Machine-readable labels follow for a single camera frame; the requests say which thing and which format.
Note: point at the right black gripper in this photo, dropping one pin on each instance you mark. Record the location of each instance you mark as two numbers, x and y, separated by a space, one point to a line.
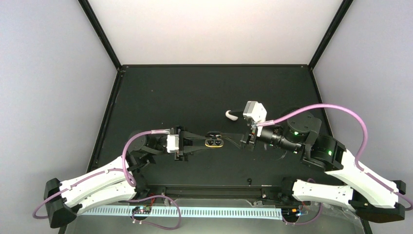
249 132

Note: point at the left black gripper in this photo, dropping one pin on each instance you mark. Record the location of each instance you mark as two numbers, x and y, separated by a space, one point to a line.
185 144

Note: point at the black earbuds charging case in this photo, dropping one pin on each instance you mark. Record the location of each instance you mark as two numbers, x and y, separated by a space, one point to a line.
214 140

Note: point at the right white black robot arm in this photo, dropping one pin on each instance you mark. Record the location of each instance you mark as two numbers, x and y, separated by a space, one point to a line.
362 191

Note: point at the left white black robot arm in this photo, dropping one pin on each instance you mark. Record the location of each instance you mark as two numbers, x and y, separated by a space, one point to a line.
119 180

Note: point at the left green circuit board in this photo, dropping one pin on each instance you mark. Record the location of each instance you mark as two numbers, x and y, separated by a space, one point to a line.
142 210

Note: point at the green circuit board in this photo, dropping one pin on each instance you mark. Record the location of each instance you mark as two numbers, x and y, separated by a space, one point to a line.
142 210
293 212

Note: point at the right green circuit board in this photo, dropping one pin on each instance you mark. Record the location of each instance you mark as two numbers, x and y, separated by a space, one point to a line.
293 212

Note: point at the black enclosure frame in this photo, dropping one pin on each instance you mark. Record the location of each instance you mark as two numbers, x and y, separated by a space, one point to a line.
192 74

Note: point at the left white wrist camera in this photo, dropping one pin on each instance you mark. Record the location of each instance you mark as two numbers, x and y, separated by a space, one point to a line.
172 145

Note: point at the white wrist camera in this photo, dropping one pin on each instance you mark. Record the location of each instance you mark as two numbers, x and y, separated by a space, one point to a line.
254 112
172 145

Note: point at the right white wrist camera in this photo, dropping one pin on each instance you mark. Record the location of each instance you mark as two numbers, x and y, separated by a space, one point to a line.
254 112

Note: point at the black aluminium mounting rail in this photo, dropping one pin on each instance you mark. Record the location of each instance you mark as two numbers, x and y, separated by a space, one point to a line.
268 195

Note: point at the white perforated cable duct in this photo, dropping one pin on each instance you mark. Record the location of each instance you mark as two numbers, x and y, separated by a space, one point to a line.
195 212

